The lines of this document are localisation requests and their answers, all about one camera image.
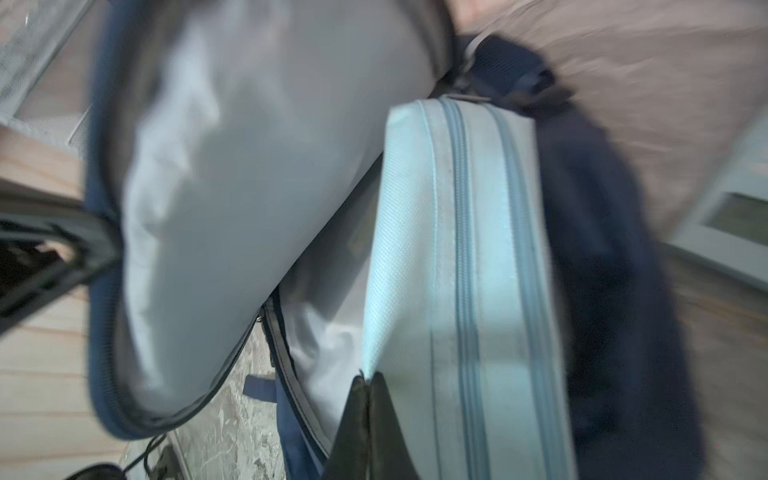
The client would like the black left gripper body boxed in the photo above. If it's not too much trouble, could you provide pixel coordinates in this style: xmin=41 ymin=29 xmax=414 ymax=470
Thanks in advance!
xmin=1 ymin=179 xmax=122 ymax=335

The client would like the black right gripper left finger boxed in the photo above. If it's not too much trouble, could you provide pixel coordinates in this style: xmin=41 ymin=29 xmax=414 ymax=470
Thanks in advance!
xmin=322 ymin=376 xmax=369 ymax=480

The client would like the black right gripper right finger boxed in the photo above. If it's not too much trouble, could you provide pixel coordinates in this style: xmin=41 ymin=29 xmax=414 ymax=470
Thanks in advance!
xmin=368 ymin=372 xmax=419 ymax=480

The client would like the light blue pencil pouch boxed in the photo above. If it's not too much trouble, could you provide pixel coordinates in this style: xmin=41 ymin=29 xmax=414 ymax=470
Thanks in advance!
xmin=362 ymin=97 xmax=577 ymax=479

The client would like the navy blue student backpack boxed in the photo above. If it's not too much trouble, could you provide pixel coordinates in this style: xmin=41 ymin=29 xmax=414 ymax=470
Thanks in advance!
xmin=86 ymin=1 xmax=705 ymax=479

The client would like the grey calculator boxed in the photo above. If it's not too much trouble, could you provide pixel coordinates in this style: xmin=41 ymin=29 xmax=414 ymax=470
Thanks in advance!
xmin=667 ymin=110 xmax=767 ymax=291

